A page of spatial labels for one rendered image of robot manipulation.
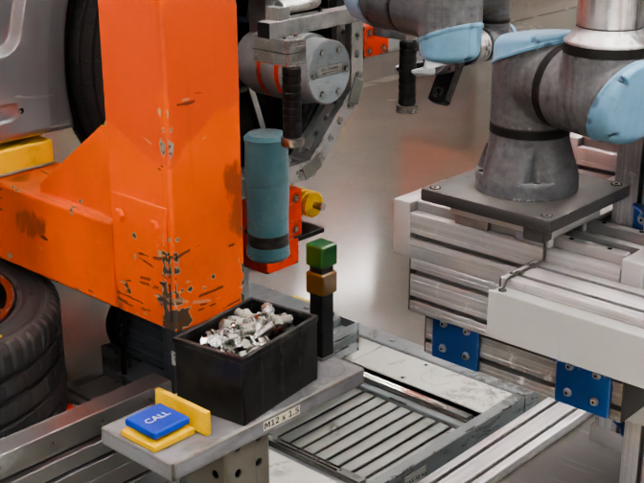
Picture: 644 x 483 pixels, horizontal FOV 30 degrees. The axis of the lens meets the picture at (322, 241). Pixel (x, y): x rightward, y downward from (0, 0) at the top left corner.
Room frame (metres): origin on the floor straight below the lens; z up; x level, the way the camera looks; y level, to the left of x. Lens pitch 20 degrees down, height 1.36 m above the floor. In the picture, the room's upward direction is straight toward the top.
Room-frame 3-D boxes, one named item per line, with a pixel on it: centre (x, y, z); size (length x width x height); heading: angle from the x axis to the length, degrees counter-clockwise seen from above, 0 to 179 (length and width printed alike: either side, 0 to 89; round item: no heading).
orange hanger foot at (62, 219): (2.16, 0.49, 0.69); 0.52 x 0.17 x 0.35; 47
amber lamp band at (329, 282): (1.88, 0.00, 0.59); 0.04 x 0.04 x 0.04; 47
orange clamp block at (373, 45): (2.69, -0.10, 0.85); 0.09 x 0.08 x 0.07; 137
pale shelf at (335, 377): (1.74, 0.13, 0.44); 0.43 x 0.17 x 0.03; 137
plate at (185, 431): (1.61, 0.25, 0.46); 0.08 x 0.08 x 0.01; 47
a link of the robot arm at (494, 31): (2.64, -0.38, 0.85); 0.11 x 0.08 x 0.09; 137
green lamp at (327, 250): (1.88, 0.00, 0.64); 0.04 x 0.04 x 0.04; 47
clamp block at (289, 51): (2.19, 0.08, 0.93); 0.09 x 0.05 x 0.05; 47
